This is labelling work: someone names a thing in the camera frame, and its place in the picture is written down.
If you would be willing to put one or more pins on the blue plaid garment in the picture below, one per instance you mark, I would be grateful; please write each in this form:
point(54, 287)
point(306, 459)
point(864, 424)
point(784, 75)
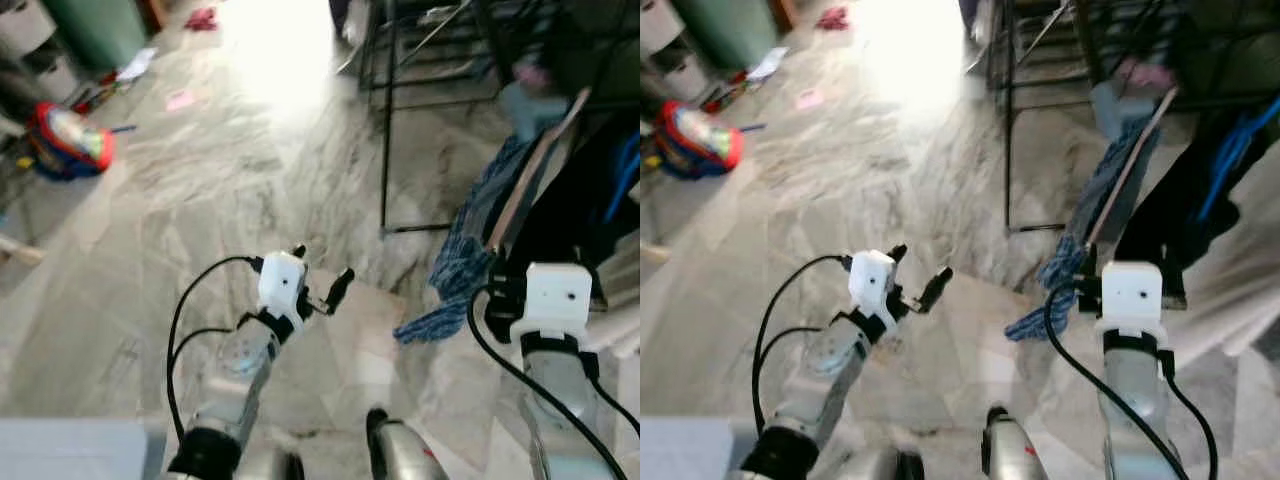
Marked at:
point(460, 265)
point(1060, 270)

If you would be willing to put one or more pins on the brown wooden hanger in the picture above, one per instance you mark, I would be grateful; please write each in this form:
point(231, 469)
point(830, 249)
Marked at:
point(540, 165)
point(1130, 170)

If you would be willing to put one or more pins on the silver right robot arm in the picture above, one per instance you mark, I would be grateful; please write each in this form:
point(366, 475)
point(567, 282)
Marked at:
point(1135, 400)
point(555, 400)

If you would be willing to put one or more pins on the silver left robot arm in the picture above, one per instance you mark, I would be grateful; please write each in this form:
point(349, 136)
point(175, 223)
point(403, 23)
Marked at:
point(835, 365)
point(240, 370)

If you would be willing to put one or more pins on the blue plastic hanger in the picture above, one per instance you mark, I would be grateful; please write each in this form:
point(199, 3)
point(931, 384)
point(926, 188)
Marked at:
point(1230, 155)
point(622, 175)

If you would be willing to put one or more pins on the dark navy garment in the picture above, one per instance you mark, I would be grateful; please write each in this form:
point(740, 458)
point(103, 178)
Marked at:
point(580, 220)
point(1170, 220)

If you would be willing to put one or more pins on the black metal clothes rack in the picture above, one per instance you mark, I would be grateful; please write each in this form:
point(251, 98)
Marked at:
point(385, 150)
point(1009, 150)

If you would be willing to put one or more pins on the silver black robot leg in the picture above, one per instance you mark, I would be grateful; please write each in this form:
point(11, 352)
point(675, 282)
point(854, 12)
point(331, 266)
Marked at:
point(1015, 450)
point(400, 450)

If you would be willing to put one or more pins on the pink paper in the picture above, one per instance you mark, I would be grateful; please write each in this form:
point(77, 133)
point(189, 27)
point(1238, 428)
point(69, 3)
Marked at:
point(180, 100)
point(810, 98)

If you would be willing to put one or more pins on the grey blue garment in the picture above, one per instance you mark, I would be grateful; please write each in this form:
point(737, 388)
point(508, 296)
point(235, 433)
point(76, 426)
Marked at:
point(1125, 110)
point(535, 110)

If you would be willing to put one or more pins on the white paper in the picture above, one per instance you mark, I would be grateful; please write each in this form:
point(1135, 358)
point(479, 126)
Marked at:
point(768, 63)
point(137, 65)

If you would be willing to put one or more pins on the light blue laundry bin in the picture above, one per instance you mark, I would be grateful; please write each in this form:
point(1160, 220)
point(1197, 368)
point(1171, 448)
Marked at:
point(70, 450)
point(685, 450)

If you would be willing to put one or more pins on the red cloth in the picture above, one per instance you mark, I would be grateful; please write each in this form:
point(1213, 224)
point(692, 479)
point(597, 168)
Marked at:
point(203, 18)
point(833, 18)

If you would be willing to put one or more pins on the green bin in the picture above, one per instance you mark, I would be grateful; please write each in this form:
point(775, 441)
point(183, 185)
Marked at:
point(725, 30)
point(95, 30)

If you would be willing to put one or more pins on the white storage drawers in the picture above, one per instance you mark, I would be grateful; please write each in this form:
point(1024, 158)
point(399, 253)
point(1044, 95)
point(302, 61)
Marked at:
point(665, 30)
point(30, 30)

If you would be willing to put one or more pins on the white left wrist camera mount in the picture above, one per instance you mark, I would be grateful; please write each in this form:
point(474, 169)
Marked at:
point(872, 280)
point(282, 283)

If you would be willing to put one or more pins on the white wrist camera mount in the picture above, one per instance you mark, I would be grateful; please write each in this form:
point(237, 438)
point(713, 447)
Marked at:
point(282, 283)
point(555, 295)
point(1130, 295)
point(872, 280)

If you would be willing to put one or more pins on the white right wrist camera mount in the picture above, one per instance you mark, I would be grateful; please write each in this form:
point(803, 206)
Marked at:
point(1130, 295)
point(555, 295)

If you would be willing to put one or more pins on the brown wooden post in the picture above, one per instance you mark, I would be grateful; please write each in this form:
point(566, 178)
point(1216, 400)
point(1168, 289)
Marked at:
point(152, 12)
point(785, 12)

